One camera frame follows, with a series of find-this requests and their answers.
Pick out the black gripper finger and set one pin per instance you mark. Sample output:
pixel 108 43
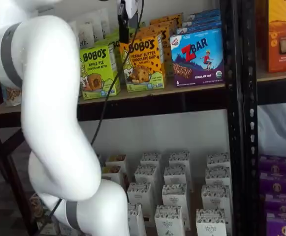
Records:
pixel 123 32

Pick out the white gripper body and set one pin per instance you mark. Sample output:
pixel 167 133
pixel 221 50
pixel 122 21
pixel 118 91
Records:
pixel 133 7

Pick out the orange Bobo's oat bites box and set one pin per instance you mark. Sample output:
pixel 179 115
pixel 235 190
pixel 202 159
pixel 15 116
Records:
pixel 155 30
pixel 172 17
pixel 167 23
pixel 147 66

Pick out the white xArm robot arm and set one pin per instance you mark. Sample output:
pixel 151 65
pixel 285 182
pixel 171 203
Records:
pixel 46 98

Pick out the wooden shelf board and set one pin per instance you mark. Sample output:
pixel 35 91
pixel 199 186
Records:
pixel 157 89
pixel 275 75

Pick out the blue Zbar chocolate chip box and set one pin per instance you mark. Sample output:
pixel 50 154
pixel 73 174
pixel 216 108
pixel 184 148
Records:
pixel 197 61
pixel 201 25
pixel 204 19
pixel 206 12

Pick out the white carton with colourful top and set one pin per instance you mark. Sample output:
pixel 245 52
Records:
pixel 112 170
pixel 117 158

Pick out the large orange snack box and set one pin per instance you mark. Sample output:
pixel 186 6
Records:
pixel 280 24

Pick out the white cartons on lower shelf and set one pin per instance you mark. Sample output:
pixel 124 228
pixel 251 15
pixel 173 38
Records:
pixel 195 204

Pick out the purple snack box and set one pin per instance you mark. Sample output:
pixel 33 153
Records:
pixel 275 167
pixel 285 229
pixel 284 207
pixel 278 185

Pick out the small white snack box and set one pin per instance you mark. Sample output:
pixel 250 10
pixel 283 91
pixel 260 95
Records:
pixel 48 228

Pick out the white granola bag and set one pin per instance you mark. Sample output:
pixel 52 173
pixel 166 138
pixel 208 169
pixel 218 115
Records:
pixel 97 27
pixel 105 22
pixel 86 34

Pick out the blue label granola bag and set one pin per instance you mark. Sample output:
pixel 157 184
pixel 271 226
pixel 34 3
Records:
pixel 12 96

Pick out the white patterned carton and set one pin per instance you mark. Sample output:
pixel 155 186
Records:
pixel 135 221
pixel 150 158
pixel 210 226
pixel 217 175
pixel 217 158
pixel 168 223
pixel 174 175
pixel 173 196
pixel 145 174
pixel 215 199
pixel 179 157
pixel 139 196

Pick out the brown patterned snack bag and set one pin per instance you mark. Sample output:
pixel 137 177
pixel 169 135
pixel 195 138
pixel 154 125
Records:
pixel 35 206

